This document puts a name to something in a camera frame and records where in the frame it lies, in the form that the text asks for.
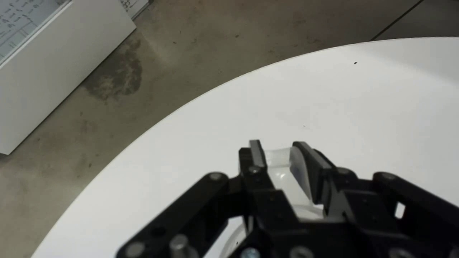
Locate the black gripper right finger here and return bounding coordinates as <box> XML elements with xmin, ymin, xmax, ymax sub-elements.
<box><xmin>292</xmin><ymin>142</ymin><xmax>459</xmax><ymax>258</ymax></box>

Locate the white door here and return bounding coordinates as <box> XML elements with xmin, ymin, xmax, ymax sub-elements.
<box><xmin>0</xmin><ymin>0</ymin><xmax>150</xmax><ymax>157</ymax></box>

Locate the door window panel with writing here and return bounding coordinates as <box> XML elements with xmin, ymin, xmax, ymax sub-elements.
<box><xmin>0</xmin><ymin>0</ymin><xmax>74</xmax><ymax>63</ymax></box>

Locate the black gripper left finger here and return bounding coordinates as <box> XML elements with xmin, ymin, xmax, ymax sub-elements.
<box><xmin>117</xmin><ymin>139</ymin><xmax>300</xmax><ymax>258</ymax></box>

